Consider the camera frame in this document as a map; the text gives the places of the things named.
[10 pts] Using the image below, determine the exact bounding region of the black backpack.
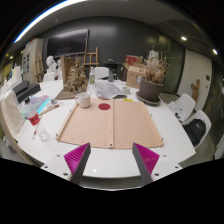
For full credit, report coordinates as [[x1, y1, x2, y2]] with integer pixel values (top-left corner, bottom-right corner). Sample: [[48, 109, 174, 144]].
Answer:
[[183, 118, 207, 147]]

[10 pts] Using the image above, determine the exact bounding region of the white chair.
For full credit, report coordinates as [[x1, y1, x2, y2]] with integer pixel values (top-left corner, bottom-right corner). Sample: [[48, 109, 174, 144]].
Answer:
[[93, 66, 110, 81], [181, 109, 213, 149], [168, 93, 197, 123], [42, 71, 56, 83]]

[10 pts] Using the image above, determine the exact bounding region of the white green-label spray bottle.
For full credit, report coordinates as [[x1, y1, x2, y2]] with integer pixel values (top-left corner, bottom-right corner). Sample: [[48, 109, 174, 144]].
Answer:
[[88, 66, 96, 85]]

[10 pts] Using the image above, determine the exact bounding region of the golden relief sculpture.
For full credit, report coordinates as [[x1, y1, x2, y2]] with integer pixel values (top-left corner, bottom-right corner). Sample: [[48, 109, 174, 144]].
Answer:
[[55, 54, 89, 100]]

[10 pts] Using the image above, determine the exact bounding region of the wooden easel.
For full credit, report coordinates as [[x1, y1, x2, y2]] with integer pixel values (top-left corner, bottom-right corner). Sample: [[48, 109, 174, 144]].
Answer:
[[82, 46, 100, 68]]

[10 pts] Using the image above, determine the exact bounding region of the long ceiling light strip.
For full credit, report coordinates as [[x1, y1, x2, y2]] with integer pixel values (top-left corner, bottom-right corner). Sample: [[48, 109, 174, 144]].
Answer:
[[13, 0, 88, 44]]

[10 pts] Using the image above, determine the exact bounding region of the beige flat table mat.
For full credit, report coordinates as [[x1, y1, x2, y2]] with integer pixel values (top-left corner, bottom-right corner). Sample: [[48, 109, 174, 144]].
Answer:
[[55, 97, 165, 150]]

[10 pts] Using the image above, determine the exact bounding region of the clear red-label drink bottle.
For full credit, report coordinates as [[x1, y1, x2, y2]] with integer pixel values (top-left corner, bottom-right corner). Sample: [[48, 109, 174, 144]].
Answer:
[[19, 96, 50, 142]]

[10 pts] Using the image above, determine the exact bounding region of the small glass jar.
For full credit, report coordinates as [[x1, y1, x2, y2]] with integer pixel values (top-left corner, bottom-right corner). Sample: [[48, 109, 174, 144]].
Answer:
[[121, 85, 132, 95]]

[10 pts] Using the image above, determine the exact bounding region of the black flat box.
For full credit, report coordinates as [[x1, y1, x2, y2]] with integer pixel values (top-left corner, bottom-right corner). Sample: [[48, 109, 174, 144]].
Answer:
[[16, 83, 42, 104], [12, 79, 30, 95]]

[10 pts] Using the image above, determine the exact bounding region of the grey plant saucer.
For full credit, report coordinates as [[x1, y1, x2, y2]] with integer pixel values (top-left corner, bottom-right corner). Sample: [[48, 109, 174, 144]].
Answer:
[[135, 90, 162, 107]]

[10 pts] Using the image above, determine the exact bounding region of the white ceramic mug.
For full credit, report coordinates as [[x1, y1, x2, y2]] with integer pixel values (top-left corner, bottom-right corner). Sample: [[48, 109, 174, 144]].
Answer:
[[74, 92, 92, 109]]

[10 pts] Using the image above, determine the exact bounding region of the red box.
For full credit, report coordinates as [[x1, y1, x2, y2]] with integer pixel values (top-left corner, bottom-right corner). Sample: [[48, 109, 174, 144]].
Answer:
[[125, 54, 143, 66]]

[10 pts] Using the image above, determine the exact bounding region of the flat round red coaster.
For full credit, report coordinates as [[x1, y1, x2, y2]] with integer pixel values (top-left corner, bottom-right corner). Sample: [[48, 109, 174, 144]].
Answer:
[[98, 102, 111, 112]]

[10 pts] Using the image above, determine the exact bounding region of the wooden mannequin figure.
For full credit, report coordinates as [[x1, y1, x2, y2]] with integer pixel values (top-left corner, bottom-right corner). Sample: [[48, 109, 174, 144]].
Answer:
[[190, 78, 201, 103]]

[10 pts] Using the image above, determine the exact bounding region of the black wall screen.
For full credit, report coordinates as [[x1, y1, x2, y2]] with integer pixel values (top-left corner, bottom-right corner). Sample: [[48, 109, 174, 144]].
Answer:
[[45, 28, 90, 58]]

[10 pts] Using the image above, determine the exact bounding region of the teal colourful paper sheet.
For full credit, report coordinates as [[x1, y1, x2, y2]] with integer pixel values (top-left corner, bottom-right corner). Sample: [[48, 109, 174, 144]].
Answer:
[[31, 95, 53, 114]]

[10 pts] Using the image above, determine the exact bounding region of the red-brown handled tool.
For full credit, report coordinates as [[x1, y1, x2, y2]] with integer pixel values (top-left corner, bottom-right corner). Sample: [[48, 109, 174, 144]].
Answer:
[[39, 101, 66, 116]]

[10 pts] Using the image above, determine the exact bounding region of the white plaster figure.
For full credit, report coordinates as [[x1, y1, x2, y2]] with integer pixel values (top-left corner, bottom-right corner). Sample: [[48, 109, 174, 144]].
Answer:
[[56, 59, 64, 80]]

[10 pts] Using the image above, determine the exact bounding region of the white cabinet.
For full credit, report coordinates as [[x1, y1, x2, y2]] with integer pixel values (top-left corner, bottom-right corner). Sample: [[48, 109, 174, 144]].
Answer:
[[21, 38, 44, 84]]

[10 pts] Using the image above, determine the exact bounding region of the white plaster bust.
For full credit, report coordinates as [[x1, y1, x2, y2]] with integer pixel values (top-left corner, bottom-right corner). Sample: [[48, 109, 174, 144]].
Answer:
[[45, 55, 58, 74]]

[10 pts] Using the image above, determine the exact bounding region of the brown cardboard box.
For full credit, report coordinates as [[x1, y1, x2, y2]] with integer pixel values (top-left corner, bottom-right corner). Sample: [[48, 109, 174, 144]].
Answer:
[[125, 63, 148, 90]]

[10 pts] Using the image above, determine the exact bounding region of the grey pot with dry plant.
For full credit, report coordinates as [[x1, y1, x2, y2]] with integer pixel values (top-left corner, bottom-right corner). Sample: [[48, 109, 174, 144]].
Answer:
[[138, 54, 171, 103]]

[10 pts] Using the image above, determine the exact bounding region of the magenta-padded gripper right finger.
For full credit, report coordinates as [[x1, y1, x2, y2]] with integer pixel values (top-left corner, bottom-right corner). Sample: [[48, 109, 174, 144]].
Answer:
[[132, 142, 184, 186]]

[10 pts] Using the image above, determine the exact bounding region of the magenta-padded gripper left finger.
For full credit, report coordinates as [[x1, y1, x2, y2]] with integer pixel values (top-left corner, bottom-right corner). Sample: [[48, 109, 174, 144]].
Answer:
[[40, 142, 92, 185]]

